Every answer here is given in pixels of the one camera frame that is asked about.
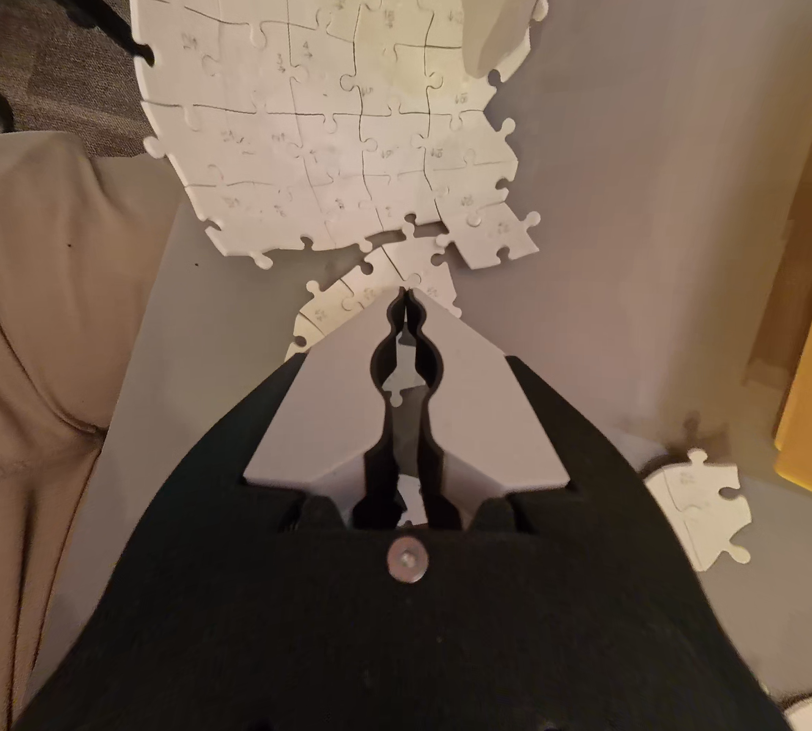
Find curved white puzzle strip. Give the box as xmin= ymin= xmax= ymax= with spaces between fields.
xmin=284 ymin=222 xmax=464 ymax=525

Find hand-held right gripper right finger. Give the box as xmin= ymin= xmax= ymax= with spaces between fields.
xmin=406 ymin=287 xmax=570 ymax=531

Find yellow plastic bin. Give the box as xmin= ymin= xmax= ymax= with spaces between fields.
xmin=773 ymin=331 xmax=812 ymax=484

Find three-piece joined puzzle strip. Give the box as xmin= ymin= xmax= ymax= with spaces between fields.
xmin=642 ymin=448 xmax=753 ymax=573

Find assembled white puzzle ball section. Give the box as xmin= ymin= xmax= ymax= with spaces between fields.
xmin=89 ymin=0 xmax=549 ymax=272

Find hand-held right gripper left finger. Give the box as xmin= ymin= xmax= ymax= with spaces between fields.
xmin=243 ymin=287 xmax=407 ymax=530

